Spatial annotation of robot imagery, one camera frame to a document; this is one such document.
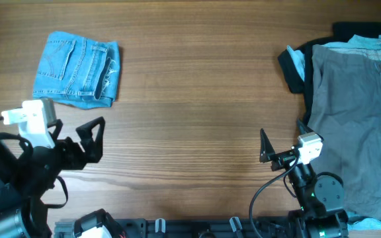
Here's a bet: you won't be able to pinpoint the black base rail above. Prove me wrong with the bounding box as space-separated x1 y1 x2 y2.
54 216 349 238

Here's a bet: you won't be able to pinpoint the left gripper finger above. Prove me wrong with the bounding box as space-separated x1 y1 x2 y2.
75 116 105 163
48 119 63 141

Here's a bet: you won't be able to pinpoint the black garment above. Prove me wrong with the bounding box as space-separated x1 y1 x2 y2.
278 22 381 124

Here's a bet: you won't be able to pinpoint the grey shorts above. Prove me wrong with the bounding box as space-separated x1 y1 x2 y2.
308 45 381 220

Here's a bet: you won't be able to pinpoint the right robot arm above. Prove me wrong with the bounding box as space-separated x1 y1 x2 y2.
249 120 349 238

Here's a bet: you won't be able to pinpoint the light blue jeans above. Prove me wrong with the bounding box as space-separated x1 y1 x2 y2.
32 31 121 109

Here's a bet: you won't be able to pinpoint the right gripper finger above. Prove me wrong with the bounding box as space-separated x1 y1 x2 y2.
259 128 276 163
296 118 313 135

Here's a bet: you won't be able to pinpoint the light blue shirt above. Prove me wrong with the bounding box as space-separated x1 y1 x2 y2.
284 34 381 82

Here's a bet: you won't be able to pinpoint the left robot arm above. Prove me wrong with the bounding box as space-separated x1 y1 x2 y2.
0 117 105 237

